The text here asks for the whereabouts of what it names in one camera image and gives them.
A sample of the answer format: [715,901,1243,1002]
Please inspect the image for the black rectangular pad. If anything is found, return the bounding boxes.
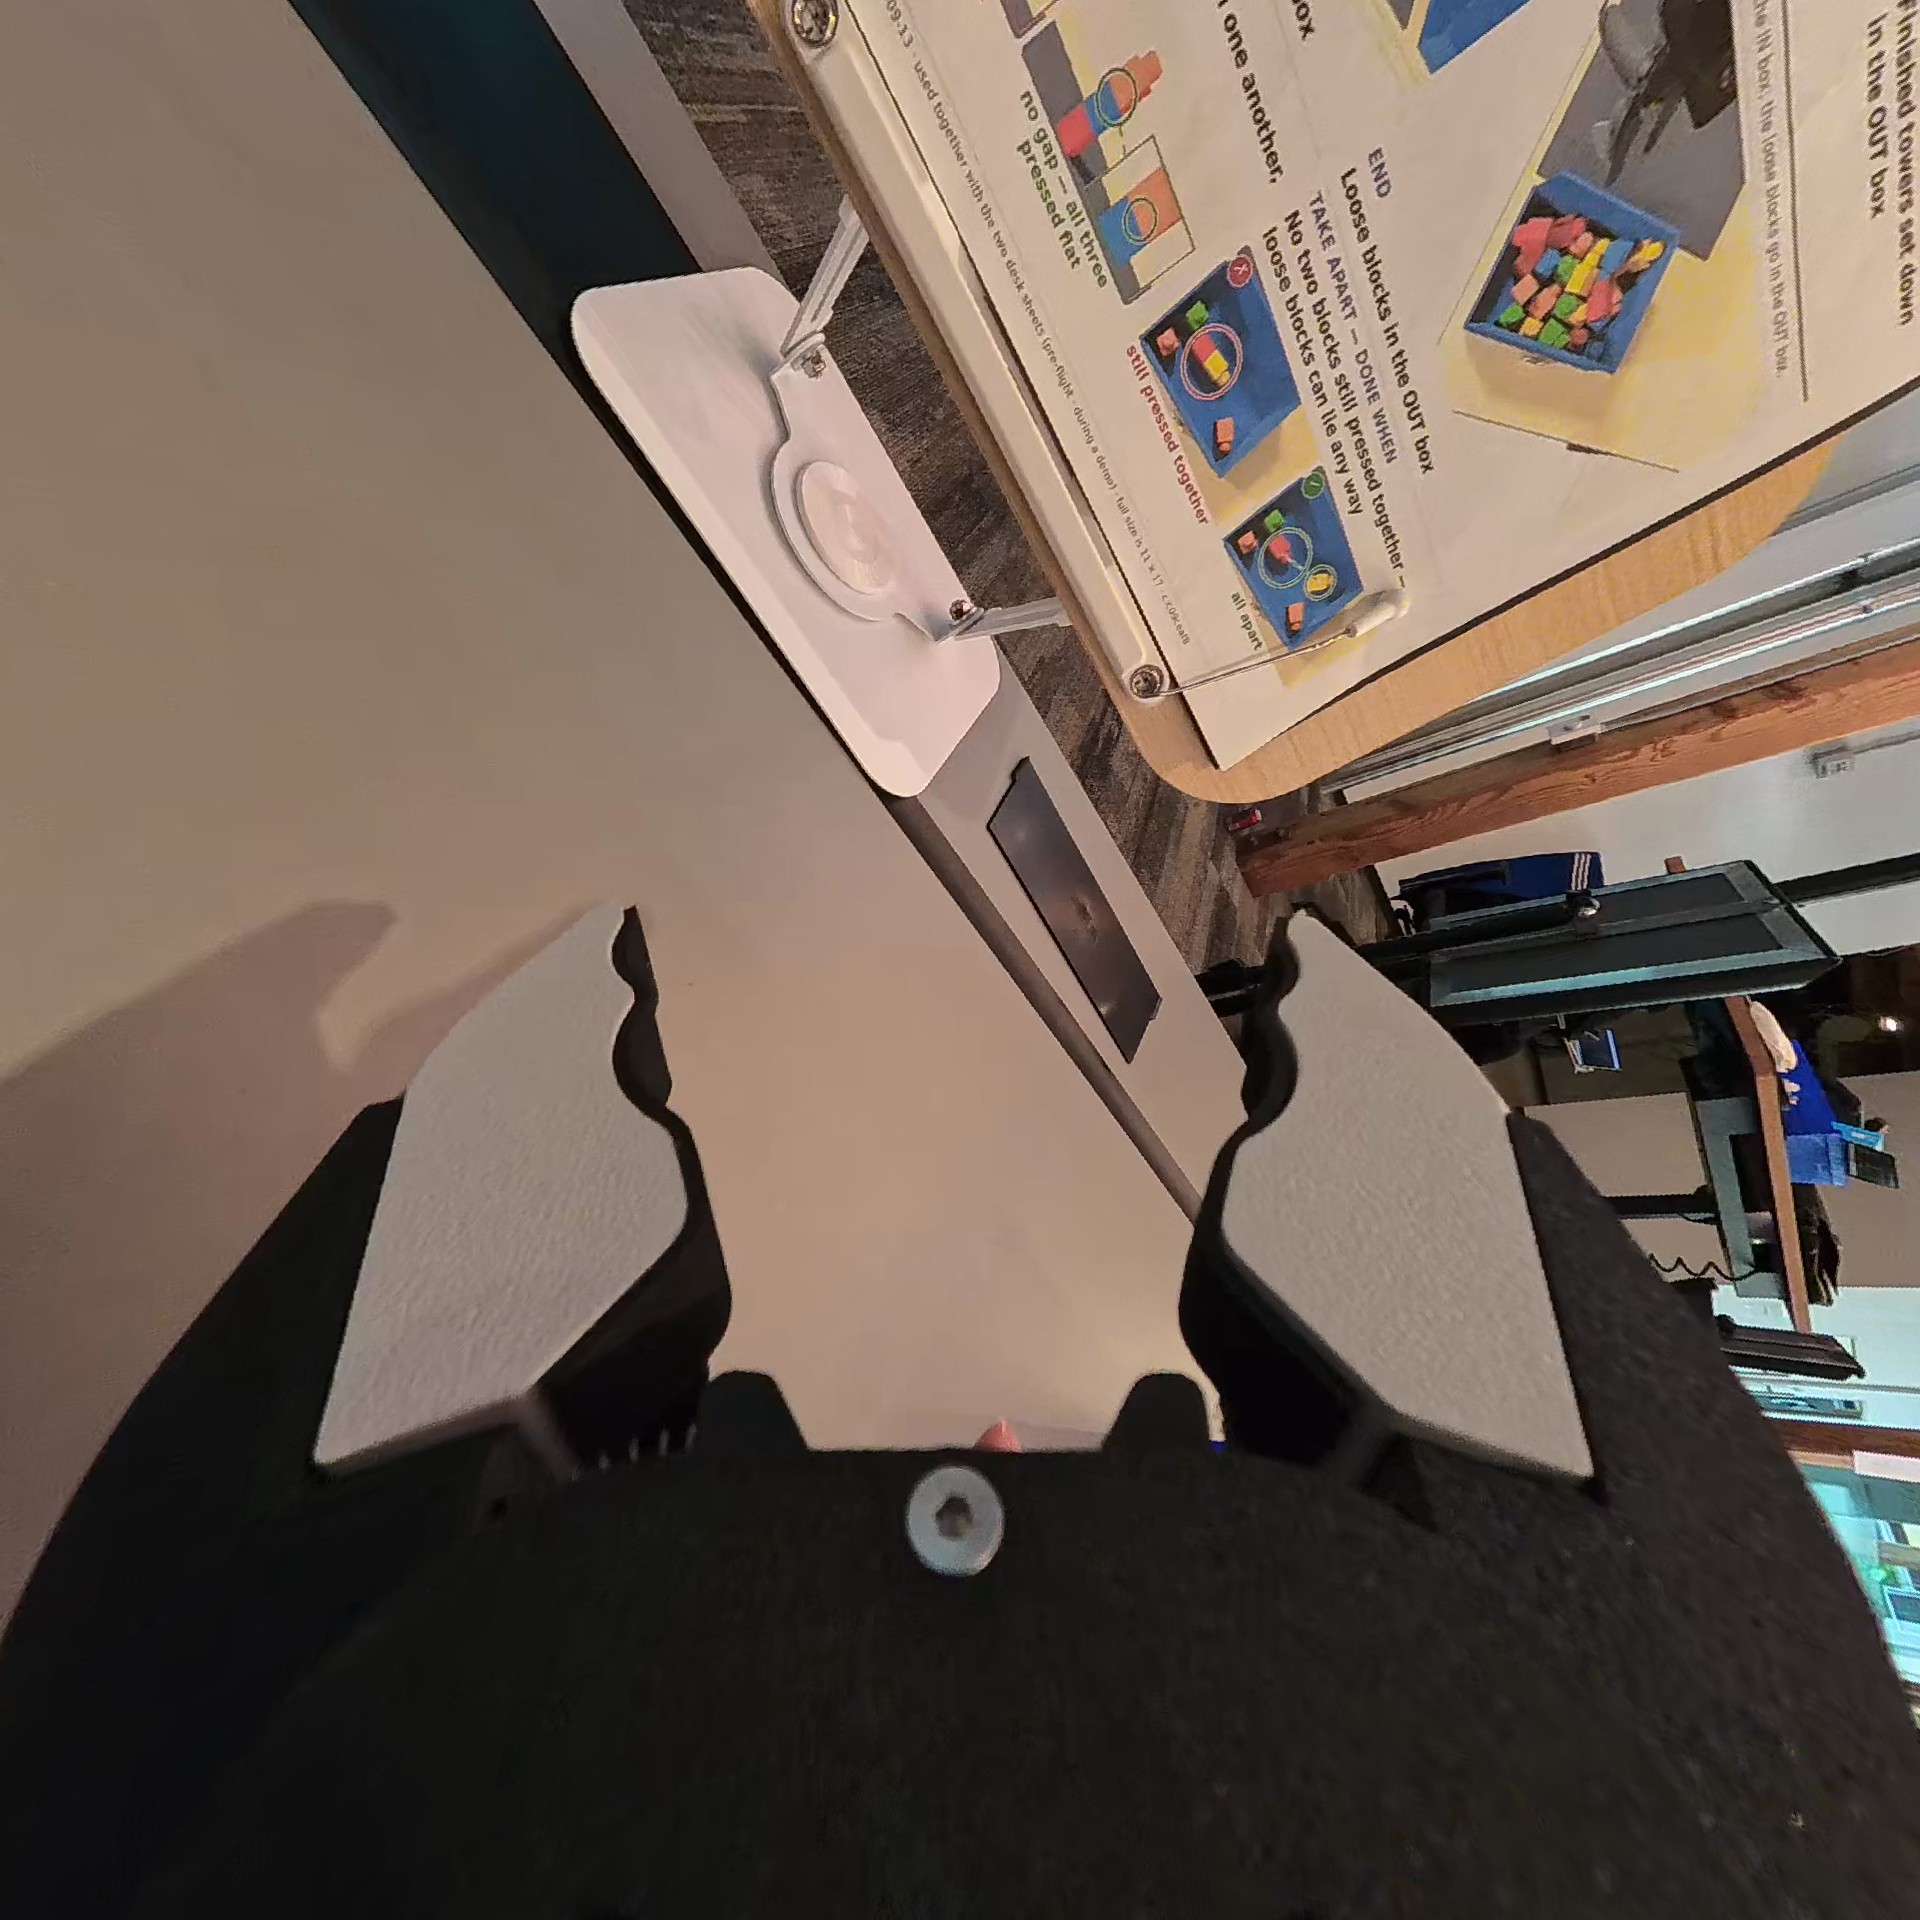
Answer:
[985,754,1163,1064]

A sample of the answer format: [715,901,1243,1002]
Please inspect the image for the wooden standing desk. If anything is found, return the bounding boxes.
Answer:
[1617,990,1868,1389]

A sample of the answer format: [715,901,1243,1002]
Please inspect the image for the printed instruction sheet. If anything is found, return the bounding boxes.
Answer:
[838,0,1920,773]

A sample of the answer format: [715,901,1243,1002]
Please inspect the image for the grey panel on black stand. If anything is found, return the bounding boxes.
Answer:
[1423,864,1843,1021]

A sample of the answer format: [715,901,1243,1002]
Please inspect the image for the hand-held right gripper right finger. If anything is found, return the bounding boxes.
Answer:
[1185,911,1594,1499]

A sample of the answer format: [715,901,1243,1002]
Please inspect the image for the wooden display board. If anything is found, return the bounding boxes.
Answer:
[762,0,1920,809]

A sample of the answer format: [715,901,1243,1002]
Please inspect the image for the wooden post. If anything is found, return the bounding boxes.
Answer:
[1243,631,1920,899]

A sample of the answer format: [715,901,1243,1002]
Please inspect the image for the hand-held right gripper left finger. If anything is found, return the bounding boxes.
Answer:
[313,901,734,1480]

